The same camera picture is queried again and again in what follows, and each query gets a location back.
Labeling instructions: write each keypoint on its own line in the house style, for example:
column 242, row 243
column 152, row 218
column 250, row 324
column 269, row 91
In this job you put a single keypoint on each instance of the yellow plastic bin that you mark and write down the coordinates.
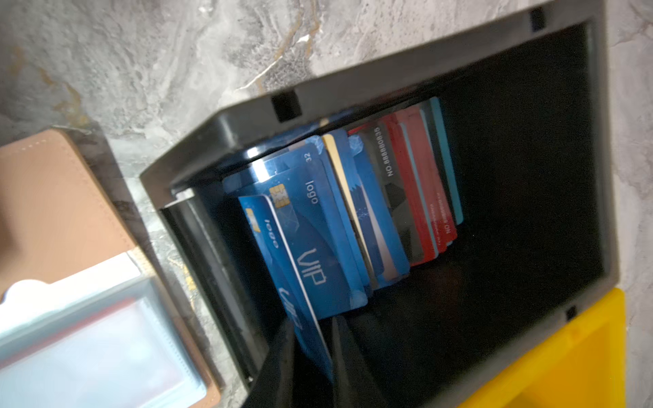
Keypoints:
column 582, row 365

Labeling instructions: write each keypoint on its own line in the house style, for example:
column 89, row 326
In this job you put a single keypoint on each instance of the black plastic bin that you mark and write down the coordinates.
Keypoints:
column 526, row 111

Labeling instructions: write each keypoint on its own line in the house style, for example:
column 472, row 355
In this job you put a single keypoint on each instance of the red VIP credit card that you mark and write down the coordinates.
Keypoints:
column 76, row 334

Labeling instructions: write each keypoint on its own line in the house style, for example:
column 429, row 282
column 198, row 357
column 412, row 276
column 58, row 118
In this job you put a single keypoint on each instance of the blue VIP credit card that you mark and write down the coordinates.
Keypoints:
column 273, row 246

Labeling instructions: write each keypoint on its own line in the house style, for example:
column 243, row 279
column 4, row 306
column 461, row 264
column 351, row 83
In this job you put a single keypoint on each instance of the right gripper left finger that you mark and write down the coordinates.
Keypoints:
column 274, row 385

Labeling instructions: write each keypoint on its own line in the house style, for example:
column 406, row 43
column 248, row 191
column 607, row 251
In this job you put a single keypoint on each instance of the cards stack in black bin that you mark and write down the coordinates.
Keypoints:
column 361, row 206

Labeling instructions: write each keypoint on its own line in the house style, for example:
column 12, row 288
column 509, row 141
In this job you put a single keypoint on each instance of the tan leather card holder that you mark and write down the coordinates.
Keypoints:
column 66, row 251

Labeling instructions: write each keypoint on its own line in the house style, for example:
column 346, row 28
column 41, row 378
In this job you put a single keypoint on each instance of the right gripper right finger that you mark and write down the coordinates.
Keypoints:
column 353, row 383

